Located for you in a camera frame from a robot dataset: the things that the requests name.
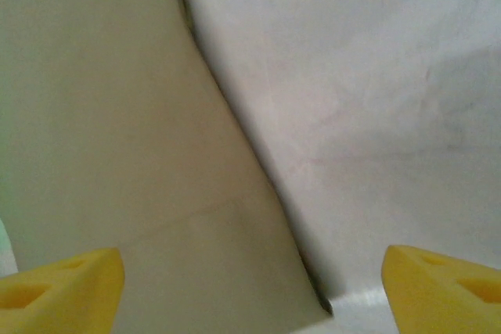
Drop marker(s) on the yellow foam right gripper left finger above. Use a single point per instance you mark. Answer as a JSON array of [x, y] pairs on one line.
[[58, 299]]

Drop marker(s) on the plain olive skirt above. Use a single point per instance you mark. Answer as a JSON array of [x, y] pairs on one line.
[[117, 134]]

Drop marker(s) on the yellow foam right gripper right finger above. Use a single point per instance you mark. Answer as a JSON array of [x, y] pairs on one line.
[[450, 299]]

